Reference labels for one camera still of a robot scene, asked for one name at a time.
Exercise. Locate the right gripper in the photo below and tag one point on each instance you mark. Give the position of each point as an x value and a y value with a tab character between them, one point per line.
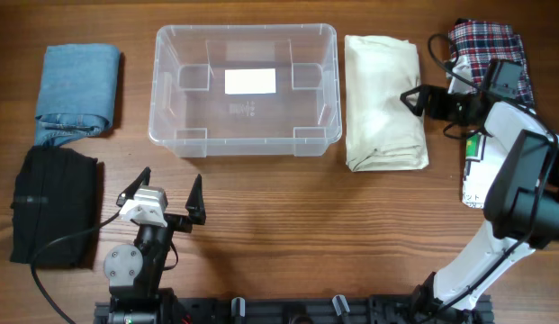
439	94

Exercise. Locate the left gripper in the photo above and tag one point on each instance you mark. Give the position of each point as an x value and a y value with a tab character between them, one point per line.
194	206

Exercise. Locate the cream cloth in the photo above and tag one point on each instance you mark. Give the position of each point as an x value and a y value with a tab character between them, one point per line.
382	132

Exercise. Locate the white printed t-shirt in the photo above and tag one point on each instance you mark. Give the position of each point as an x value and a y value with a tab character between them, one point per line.
484	156

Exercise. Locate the plaid shirt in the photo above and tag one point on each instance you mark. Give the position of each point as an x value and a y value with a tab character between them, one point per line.
480	42

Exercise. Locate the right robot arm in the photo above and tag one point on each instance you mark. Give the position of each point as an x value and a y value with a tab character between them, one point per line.
521	208

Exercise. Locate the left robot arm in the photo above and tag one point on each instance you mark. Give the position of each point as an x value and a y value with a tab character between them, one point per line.
134	270

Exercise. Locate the clear plastic storage container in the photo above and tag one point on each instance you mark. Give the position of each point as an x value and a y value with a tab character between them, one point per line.
191	115

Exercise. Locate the black folded garment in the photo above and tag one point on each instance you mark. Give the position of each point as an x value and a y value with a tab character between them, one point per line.
54	196

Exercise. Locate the blue folded jeans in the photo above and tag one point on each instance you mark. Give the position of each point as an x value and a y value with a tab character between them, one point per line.
77	93

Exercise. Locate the white label sticker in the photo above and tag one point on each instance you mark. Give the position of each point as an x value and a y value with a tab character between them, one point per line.
250	81

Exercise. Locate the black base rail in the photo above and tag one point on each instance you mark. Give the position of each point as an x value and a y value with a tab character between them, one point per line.
376	309

